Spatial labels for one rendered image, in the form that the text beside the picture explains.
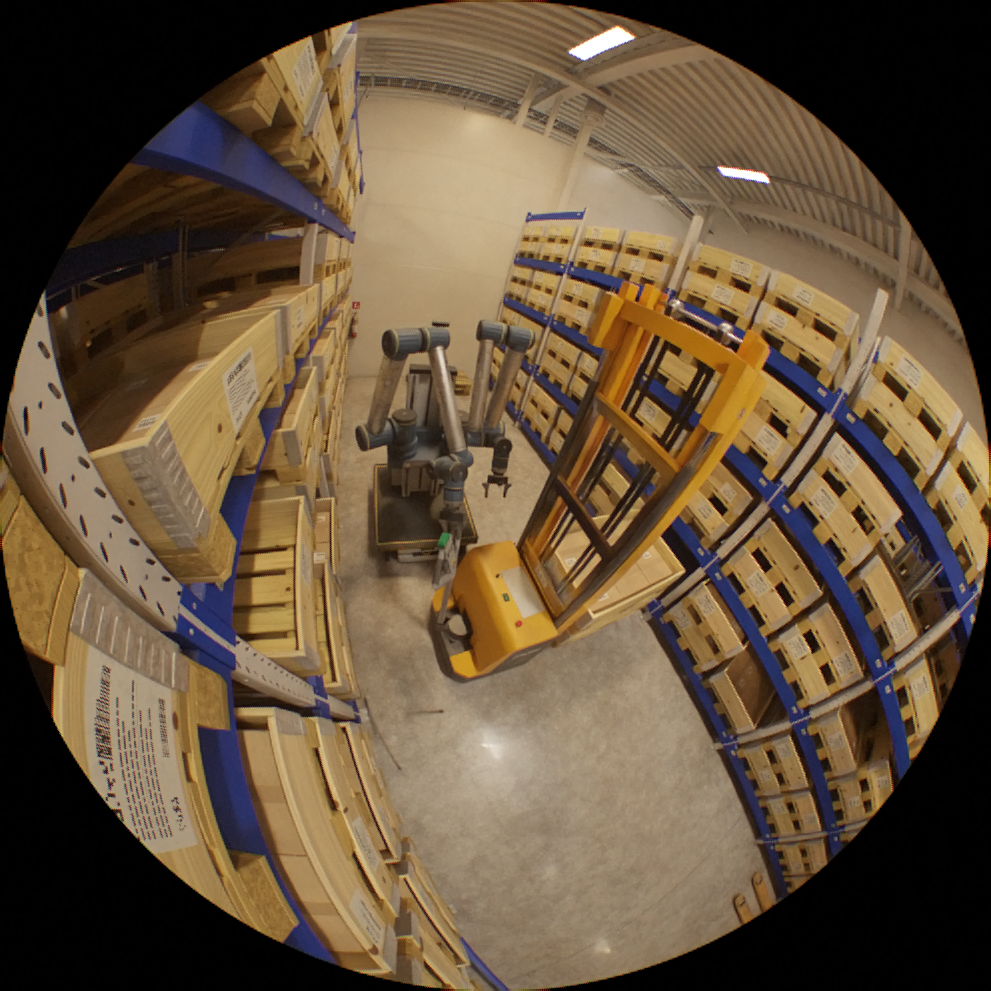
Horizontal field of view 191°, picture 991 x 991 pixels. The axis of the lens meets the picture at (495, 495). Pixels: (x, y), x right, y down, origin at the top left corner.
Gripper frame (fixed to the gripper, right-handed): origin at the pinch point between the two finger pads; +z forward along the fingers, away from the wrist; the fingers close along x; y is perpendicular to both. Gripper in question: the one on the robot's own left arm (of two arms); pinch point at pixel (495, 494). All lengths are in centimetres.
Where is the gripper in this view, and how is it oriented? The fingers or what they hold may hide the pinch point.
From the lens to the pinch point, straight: 199.9
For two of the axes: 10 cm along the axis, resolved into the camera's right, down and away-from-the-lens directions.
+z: -1.3, 9.4, 3.2
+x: 9.2, 0.0, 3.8
